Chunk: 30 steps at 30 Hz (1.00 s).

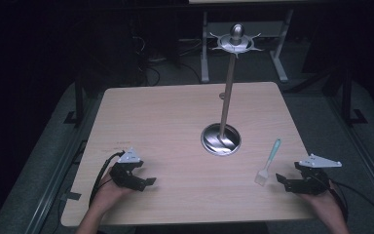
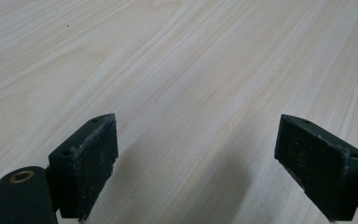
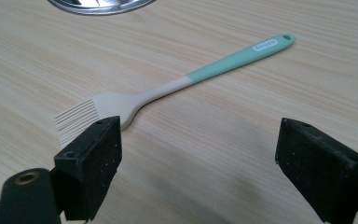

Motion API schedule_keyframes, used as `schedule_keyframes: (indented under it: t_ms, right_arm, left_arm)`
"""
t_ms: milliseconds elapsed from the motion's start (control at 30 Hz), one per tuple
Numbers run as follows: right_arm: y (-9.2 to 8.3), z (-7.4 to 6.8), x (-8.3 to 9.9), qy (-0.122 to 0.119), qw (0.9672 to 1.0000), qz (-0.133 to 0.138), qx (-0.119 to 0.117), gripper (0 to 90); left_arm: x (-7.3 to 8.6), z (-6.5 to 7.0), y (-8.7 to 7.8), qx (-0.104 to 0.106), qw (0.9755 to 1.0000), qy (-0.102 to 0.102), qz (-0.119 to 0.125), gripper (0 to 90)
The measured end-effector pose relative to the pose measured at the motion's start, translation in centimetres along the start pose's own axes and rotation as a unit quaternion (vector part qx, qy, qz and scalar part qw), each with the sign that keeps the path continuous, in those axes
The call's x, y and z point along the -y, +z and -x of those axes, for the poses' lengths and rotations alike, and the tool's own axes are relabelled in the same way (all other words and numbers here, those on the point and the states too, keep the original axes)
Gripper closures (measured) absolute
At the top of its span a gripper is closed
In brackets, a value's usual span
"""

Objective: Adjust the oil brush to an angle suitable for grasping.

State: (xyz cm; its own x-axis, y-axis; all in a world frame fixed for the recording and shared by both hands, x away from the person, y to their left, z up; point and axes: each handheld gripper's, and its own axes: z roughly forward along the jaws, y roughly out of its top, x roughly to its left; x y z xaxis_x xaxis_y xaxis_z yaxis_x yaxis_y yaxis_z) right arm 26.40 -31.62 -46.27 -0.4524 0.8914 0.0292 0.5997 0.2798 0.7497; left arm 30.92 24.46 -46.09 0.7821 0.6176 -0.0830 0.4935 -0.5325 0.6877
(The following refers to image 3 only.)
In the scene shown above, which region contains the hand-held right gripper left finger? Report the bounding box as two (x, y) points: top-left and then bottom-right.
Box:
(53, 116), (123, 222)

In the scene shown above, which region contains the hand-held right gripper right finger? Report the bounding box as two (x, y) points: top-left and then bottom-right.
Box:
(274, 117), (358, 224)

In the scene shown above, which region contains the white and teal silicone brush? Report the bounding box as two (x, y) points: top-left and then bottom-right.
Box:
(54, 33), (296, 149)

